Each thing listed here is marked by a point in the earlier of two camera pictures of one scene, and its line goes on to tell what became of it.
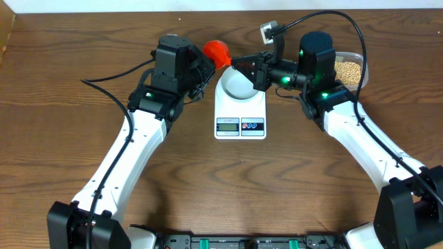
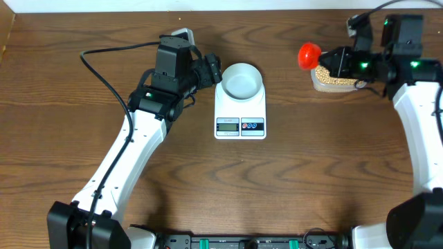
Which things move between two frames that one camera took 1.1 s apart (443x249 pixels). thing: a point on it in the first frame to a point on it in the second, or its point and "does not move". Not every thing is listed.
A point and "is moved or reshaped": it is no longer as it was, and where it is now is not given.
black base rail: (311, 241) does not move
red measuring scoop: (219, 51) is moved or reshaped
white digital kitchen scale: (240, 121) does not move
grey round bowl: (237, 86) does not move
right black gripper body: (283, 72) to (360, 65)
